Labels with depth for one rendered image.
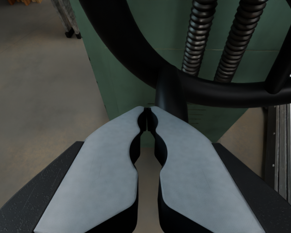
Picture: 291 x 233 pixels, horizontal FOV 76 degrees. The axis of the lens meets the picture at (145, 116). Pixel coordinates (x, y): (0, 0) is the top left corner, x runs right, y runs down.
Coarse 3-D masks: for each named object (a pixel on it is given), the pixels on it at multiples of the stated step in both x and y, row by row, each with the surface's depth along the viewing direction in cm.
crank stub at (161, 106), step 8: (160, 72) 15; (168, 72) 15; (176, 72) 15; (160, 80) 14; (168, 80) 14; (176, 80) 14; (160, 88) 14; (168, 88) 14; (176, 88) 14; (160, 96) 14; (168, 96) 13; (176, 96) 13; (184, 96) 14; (160, 104) 13; (168, 104) 13; (176, 104) 13; (184, 104) 13; (168, 112) 13; (176, 112) 13; (184, 112) 13; (184, 120) 13
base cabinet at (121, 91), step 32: (128, 0) 29; (160, 0) 29; (192, 0) 29; (224, 0) 29; (96, 32) 34; (160, 32) 34; (224, 32) 34; (256, 32) 34; (96, 64) 41; (256, 64) 40; (128, 96) 51; (224, 128) 69
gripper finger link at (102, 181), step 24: (120, 120) 10; (144, 120) 11; (96, 144) 8; (120, 144) 8; (72, 168) 7; (96, 168) 7; (120, 168) 7; (72, 192) 6; (96, 192) 6; (120, 192) 6; (48, 216) 5; (72, 216) 5; (96, 216) 5; (120, 216) 6
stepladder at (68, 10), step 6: (54, 0) 106; (60, 0) 103; (66, 0) 106; (54, 6) 108; (60, 6) 111; (66, 6) 107; (60, 12) 112; (66, 12) 109; (72, 12) 113; (60, 18) 115; (66, 18) 118; (72, 18) 113; (66, 24) 118; (72, 24) 115; (66, 30) 121; (72, 30) 124; (78, 30) 120; (66, 36) 124; (78, 36) 122
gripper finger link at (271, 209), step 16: (224, 160) 7; (240, 160) 7; (240, 176) 7; (256, 176) 7; (256, 192) 6; (272, 192) 6; (256, 208) 6; (272, 208) 6; (288, 208) 6; (272, 224) 5; (288, 224) 5
